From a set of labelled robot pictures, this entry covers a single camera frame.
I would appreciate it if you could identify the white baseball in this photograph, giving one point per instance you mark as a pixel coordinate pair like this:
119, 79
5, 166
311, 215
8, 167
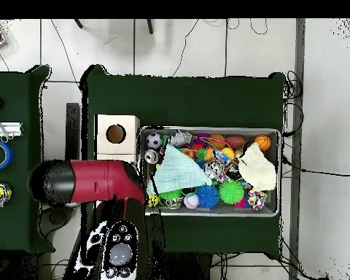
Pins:
191, 201

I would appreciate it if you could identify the dark green table cloth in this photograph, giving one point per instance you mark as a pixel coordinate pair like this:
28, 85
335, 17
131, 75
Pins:
178, 99
14, 227

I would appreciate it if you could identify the wooden box with three holes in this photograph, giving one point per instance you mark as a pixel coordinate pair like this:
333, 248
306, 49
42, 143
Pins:
125, 145

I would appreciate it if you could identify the orange basketball toy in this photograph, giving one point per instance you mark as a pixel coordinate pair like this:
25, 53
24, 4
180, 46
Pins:
262, 142

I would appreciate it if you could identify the green spiky ball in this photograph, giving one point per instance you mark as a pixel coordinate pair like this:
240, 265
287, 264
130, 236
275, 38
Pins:
231, 192

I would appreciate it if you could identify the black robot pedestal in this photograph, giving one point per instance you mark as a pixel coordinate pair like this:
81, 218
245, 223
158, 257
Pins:
186, 268

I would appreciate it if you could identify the mint green cloth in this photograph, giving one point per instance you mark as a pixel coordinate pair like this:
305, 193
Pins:
178, 172

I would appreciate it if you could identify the black and white soccer ball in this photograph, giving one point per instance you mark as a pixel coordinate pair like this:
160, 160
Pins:
154, 140

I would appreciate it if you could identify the black tripod leg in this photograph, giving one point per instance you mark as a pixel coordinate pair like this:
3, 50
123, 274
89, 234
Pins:
78, 24
150, 26

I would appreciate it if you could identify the silver robot toy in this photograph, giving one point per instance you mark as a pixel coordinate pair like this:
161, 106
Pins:
179, 138

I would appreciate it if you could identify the crushed silver can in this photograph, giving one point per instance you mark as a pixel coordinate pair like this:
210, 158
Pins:
151, 156

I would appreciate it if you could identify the blue tape roll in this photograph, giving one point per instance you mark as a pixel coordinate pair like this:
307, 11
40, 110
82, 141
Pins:
8, 154

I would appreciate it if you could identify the silver scissors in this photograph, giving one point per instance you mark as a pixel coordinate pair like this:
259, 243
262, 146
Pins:
0, 124

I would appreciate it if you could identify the yellow ball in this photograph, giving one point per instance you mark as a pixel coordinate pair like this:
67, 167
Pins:
153, 200

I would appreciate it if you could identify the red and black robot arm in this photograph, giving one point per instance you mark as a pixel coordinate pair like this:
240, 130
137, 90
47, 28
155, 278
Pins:
105, 180

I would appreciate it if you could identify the blue spiky ball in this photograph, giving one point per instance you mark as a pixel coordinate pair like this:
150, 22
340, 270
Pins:
208, 197

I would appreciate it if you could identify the aluminium rail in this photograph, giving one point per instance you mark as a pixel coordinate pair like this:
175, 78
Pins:
14, 129

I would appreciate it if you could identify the cream yellow cloth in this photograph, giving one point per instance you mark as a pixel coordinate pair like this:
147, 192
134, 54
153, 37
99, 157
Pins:
258, 169

